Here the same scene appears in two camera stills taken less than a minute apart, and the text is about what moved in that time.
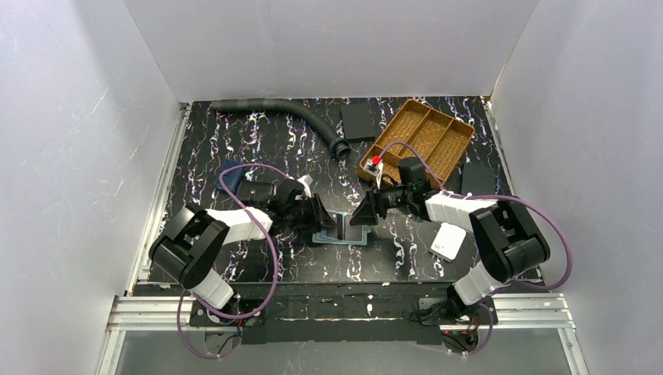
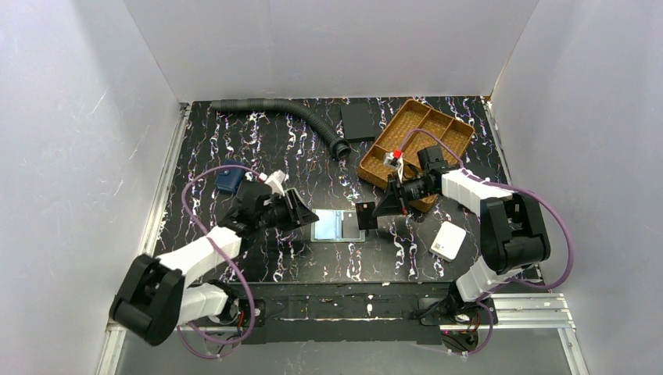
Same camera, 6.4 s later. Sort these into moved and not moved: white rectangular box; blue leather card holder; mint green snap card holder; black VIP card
Moved: black VIP card
Not moved: white rectangular box; blue leather card holder; mint green snap card holder
